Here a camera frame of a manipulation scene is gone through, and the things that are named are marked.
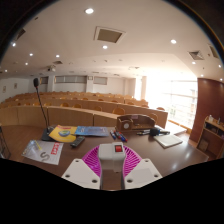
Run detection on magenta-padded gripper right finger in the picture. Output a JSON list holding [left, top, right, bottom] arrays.
[[123, 145, 163, 190]]

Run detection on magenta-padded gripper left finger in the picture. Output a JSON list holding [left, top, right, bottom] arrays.
[[61, 144, 102, 190]]

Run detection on white charger with red switch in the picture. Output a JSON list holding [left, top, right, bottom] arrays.
[[98, 142, 127, 173]]

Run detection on black remote control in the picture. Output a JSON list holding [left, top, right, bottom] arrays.
[[69, 135, 86, 149]]

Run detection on grey notebook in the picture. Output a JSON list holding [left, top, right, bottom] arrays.
[[153, 133, 184, 149]]

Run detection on red and blue marker pen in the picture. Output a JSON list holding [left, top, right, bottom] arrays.
[[114, 130, 129, 143]]

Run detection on black desk device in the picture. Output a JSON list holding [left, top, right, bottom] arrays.
[[136, 126, 171, 137]]

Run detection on yellow folder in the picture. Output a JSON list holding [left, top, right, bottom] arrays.
[[48, 124, 78, 144]]

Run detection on white poster with red print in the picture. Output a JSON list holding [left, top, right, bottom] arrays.
[[21, 139, 64, 166]]

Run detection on blue printed booklet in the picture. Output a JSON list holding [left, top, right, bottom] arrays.
[[75, 125, 111, 138]]

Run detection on wooden desk organizer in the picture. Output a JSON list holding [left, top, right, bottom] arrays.
[[115, 113, 157, 132]]

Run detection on black gooseneck desk microphone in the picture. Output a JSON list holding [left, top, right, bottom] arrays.
[[32, 77, 56, 142]]

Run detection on wooden auditorium seat rows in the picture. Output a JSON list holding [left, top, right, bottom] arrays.
[[0, 92, 169, 129]]

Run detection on large bright window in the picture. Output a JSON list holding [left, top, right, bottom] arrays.
[[134, 75, 198, 129]]

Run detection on wooden shelf unit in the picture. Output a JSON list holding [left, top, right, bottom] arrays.
[[196, 115, 224, 159]]

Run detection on small ceiling air vent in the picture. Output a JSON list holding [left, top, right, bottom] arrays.
[[14, 28, 27, 41], [187, 49, 205, 61]]

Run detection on large square ceiling vent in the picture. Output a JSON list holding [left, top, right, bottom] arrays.
[[93, 26, 127, 45]]

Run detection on round ceiling lights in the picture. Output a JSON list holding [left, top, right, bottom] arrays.
[[3, 7, 201, 73]]

